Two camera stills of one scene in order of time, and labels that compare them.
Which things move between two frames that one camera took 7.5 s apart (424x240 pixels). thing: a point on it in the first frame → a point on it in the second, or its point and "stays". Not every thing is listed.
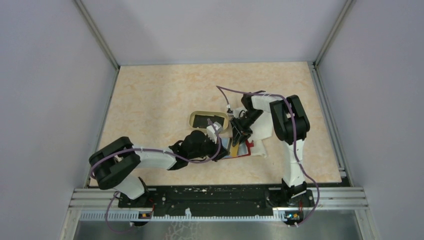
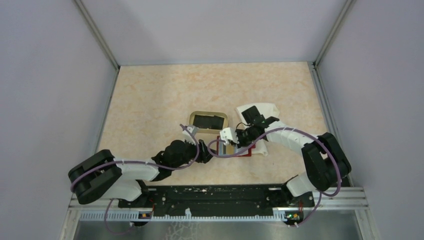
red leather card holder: [244, 148] stays
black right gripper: [239, 133] → [241, 144]
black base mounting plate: [215, 199] stays
